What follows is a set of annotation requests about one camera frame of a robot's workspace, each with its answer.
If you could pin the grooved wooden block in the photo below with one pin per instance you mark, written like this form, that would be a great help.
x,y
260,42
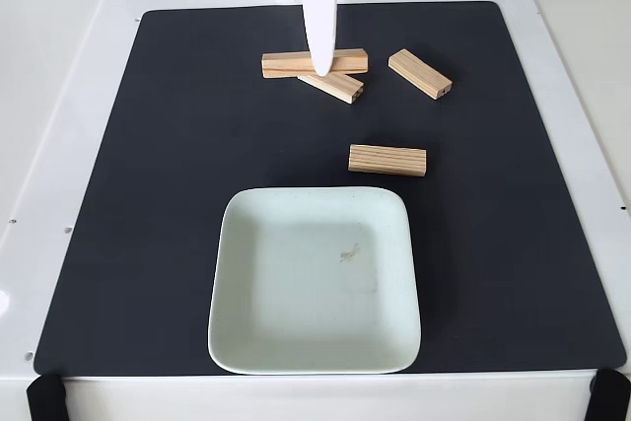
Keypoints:
x,y
283,66
387,160
419,73
341,86

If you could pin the black rubber mat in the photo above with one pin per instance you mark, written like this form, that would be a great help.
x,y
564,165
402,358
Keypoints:
x,y
148,194

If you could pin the pale green square plate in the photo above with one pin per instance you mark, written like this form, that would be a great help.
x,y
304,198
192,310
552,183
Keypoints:
x,y
305,288

